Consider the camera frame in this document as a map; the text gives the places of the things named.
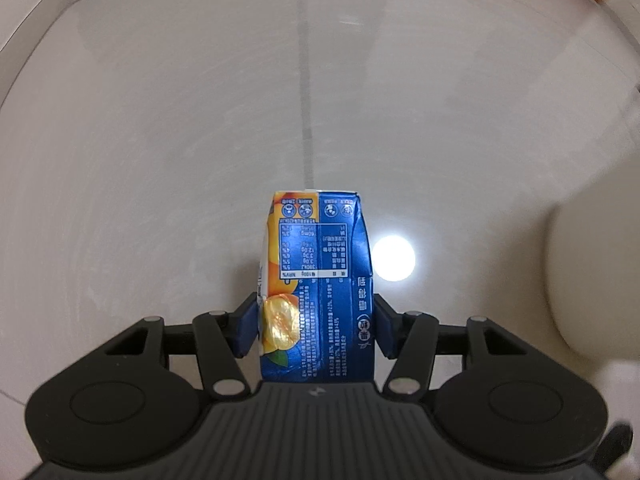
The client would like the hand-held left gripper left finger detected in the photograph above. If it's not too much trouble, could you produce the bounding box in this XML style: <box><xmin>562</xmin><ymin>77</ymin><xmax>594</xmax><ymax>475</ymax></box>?
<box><xmin>102</xmin><ymin>294</ymin><xmax>261</xmax><ymax>401</ymax></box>

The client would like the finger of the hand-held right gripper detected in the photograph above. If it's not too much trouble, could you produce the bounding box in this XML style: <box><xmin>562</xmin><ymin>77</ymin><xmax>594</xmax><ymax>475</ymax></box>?
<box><xmin>595</xmin><ymin>424</ymin><xmax>635</xmax><ymax>476</ymax></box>

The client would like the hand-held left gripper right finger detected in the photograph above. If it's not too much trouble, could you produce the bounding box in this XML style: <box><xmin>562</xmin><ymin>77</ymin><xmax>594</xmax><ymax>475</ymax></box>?
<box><xmin>372</xmin><ymin>292</ymin><xmax>543</xmax><ymax>403</ymax></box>

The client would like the blue drink carton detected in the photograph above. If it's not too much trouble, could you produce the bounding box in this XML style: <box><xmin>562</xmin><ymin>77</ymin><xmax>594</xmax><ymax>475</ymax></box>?
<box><xmin>255</xmin><ymin>190</ymin><xmax>376</xmax><ymax>385</ymax></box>

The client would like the white plastic trash bin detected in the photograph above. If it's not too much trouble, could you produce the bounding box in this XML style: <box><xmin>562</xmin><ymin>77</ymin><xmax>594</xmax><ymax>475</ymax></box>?
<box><xmin>542</xmin><ymin>157</ymin><xmax>640</xmax><ymax>366</ymax></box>

